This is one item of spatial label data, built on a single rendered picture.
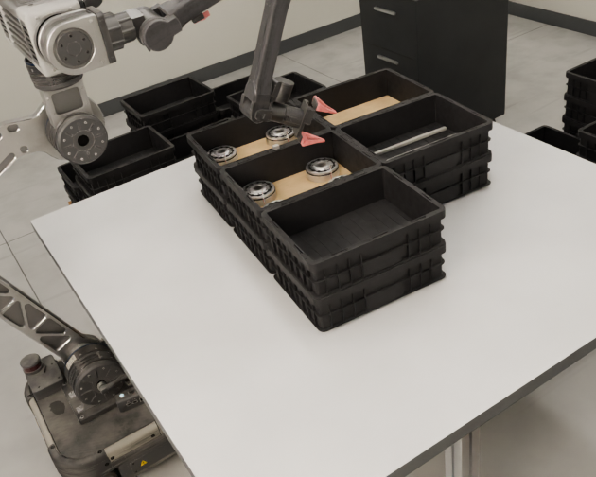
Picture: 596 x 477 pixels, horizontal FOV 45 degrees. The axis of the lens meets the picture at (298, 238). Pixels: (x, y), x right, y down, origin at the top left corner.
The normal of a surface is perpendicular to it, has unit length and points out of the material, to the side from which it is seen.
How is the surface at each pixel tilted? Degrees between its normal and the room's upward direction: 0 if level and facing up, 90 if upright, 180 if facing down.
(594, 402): 0
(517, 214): 0
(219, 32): 90
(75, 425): 0
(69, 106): 90
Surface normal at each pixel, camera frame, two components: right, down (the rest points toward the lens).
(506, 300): -0.13, -0.82
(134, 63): 0.54, 0.42
